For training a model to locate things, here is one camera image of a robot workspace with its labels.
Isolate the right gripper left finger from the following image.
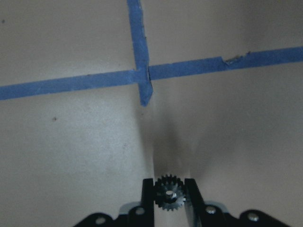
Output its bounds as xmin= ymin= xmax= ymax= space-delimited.
xmin=141 ymin=178 xmax=155 ymax=227

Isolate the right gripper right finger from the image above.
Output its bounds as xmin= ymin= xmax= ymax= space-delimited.
xmin=184 ymin=178 xmax=205 ymax=227

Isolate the small black bearing gear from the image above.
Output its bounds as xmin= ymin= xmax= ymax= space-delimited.
xmin=154 ymin=175 xmax=186 ymax=211

